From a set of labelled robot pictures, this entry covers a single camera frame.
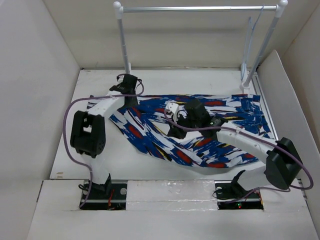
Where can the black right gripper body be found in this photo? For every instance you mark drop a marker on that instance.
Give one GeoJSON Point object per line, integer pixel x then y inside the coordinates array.
{"type": "Point", "coordinates": [187, 123]}

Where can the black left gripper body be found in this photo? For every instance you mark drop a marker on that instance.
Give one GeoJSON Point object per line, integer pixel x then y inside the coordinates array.
{"type": "Point", "coordinates": [132, 103]}

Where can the blue patterned trousers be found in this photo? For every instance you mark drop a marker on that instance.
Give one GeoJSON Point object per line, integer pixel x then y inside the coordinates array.
{"type": "Point", "coordinates": [141, 124]}

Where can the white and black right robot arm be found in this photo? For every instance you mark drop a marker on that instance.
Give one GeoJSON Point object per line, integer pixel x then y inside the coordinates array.
{"type": "Point", "coordinates": [281, 161]}

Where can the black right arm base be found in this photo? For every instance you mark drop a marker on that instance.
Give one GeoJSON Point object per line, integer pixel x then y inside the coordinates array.
{"type": "Point", "coordinates": [231, 195]}

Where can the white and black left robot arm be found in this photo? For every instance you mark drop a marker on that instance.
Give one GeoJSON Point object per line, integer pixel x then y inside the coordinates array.
{"type": "Point", "coordinates": [88, 132]}

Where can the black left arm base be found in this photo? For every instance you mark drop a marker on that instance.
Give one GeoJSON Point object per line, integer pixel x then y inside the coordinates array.
{"type": "Point", "coordinates": [115, 201]}

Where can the white clothes rack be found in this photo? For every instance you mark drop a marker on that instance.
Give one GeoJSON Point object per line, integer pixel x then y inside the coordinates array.
{"type": "Point", "coordinates": [211, 36]}

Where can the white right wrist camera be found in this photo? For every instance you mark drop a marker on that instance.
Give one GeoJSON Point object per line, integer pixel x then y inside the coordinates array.
{"type": "Point", "coordinates": [174, 113]}

